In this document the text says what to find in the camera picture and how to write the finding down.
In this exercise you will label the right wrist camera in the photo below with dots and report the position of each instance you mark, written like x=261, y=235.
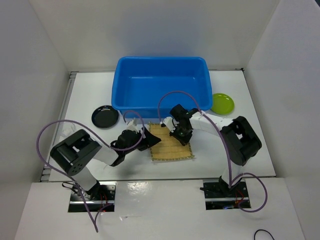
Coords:
x=169, y=123

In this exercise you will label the blue plastic bin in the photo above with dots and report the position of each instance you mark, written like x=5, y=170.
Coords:
x=152, y=86

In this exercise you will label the black round plate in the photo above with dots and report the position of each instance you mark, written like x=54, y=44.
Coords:
x=105, y=117

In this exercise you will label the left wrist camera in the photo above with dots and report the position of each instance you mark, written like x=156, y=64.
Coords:
x=132, y=125

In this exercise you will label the green plastic plate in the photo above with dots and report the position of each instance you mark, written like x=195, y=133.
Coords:
x=222, y=104

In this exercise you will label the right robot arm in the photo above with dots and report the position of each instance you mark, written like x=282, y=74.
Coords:
x=239, y=140

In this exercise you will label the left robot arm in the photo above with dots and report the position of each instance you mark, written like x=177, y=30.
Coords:
x=76, y=151

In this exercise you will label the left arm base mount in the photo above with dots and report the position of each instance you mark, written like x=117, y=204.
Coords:
x=103, y=201

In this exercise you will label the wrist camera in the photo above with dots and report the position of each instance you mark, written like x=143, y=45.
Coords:
x=132, y=125
x=169, y=123

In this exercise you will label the clear plastic cup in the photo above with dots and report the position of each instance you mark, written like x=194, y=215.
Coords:
x=68, y=128

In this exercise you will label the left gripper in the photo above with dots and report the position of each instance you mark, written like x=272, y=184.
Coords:
x=150, y=140

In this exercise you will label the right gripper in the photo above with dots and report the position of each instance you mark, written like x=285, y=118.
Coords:
x=183, y=140

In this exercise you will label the bamboo placemat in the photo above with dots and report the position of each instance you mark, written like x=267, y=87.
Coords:
x=168, y=149

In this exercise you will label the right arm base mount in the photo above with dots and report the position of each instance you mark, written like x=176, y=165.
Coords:
x=217, y=196

